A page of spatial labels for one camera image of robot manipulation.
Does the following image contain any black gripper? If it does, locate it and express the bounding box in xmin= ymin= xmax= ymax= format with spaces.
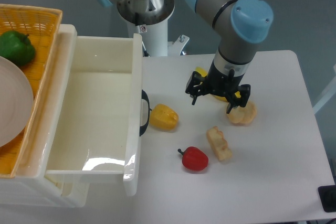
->
xmin=185 ymin=64 xmax=250 ymax=114

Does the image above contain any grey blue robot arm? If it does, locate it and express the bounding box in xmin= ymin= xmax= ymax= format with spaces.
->
xmin=97 ymin=0 xmax=274 ymax=112

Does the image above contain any round bread roll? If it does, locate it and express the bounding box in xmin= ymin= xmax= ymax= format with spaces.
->
xmin=226 ymin=101 xmax=257 ymax=124

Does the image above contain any square toast bread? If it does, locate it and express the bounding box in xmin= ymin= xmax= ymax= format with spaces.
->
xmin=206 ymin=126 xmax=232 ymax=161

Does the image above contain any yellow banana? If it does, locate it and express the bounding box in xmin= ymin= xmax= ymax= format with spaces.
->
xmin=195 ymin=67 xmax=241 ymax=102

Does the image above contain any yellow bell pepper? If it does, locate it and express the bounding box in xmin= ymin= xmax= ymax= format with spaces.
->
xmin=149 ymin=104 xmax=179 ymax=131

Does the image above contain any red bell pepper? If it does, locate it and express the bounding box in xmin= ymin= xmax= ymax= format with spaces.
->
xmin=177 ymin=146 xmax=208 ymax=172

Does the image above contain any white open plastic drawer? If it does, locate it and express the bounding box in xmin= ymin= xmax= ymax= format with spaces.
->
xmin=46 ymin=34 xmax=142 ymax=196

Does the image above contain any black device at table edge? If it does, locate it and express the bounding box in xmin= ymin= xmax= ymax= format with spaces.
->
xmin=318 ymin=185 xmax=336 ymax=212

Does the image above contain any orange woven basket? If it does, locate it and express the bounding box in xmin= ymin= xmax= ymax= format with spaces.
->
xmin=1 ymin=4 xmax=62 ymax=179

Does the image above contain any pink plate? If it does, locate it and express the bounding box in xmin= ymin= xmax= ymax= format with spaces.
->
xmin=1 ymin=57 xmax=34 ymax=146

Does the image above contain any green bell pepper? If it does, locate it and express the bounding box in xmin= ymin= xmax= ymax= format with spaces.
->
xmin=1 ymin=30 xmax=36 ymax=67

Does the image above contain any white drawer cabinet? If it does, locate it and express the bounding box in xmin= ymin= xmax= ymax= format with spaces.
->
xmin=0 ymin=24 xmax=91 ymax=208

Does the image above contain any black drawer handle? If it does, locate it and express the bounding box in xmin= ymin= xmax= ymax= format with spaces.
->
xmin=140 ymin=90 xmax=151 ymax=136

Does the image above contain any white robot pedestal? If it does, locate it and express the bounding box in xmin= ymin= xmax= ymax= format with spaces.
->
xmin=117 ymin=0 xmax=191 ymax=57

